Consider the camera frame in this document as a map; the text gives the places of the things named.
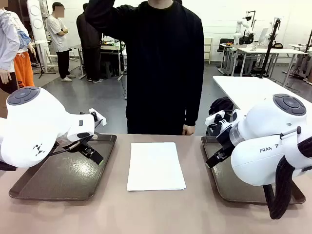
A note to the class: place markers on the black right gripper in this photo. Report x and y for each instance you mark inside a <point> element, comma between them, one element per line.
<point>225,143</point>

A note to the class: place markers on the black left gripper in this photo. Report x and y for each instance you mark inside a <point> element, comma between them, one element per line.
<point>85,148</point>

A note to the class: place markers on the person left forearm black sleeve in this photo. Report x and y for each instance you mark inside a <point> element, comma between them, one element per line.
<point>195,104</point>

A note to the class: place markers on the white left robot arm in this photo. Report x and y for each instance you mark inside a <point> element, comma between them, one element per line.
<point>31,126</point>

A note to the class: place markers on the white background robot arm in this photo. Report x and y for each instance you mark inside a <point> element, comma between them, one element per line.
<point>271,31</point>
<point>240,26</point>

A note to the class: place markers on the person right forearm black sleeve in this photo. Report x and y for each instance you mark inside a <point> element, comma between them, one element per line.
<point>97,7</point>

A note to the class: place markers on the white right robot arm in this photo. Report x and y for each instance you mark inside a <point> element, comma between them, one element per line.
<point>263,156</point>

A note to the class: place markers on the person left hand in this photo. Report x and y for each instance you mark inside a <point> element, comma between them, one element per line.
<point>189,129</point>

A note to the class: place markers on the brown plastic tray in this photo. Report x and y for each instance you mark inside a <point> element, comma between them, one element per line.
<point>226,183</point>
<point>68,175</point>

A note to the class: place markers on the black step stool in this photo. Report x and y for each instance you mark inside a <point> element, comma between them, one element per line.
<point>209,131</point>

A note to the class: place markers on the black bag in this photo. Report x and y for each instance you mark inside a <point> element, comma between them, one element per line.
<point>221,104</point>

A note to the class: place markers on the large white table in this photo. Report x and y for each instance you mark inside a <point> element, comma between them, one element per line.
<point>243,87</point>

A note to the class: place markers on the small dark stool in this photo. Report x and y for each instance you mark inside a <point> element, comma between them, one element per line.
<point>108,69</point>

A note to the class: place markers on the person in black sweater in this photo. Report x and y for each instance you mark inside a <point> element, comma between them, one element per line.
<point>161,73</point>

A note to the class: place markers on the black floor stand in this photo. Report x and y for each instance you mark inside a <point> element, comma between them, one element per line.
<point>42,71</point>

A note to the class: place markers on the white wooden chair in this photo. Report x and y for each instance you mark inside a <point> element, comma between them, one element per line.
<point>52,64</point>

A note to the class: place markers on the tan brown apron cloth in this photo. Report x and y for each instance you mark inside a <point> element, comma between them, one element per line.
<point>3,104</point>

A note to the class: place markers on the background robot desk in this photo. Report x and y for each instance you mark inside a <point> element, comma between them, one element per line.
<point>109,48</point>

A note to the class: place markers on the man in black jacket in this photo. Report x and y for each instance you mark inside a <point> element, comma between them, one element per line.
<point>87,44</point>

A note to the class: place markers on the small white background table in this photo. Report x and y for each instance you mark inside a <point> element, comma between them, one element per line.
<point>228,45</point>

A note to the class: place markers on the black office chair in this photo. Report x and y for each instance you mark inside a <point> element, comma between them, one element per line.
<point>225,42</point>

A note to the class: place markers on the white patterned bag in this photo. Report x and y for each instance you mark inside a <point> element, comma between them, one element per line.
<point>252,46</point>

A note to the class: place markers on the long white background table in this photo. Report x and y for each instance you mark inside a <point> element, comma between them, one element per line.
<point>268,50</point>

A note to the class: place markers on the black tripod pole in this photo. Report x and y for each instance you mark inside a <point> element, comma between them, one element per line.
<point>269,48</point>

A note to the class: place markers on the man in white t-shirt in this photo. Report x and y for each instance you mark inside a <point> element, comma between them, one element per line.
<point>57,31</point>

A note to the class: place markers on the white backed monitor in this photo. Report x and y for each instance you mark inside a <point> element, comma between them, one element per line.
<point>263,35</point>

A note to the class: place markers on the figure in pale shirt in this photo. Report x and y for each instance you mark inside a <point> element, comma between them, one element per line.
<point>8,44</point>

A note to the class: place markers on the tall white tower unit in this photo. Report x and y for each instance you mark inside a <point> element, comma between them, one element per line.
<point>36,24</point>

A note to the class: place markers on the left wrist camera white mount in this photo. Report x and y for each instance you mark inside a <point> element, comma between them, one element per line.
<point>103,120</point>

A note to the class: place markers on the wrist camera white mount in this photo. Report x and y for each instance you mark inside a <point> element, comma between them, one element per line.
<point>214,118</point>
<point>103,120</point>

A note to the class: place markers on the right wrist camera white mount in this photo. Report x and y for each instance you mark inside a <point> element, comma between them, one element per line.
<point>214,118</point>

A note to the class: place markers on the black camera boom stand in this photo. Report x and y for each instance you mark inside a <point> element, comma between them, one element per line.
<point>252,17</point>

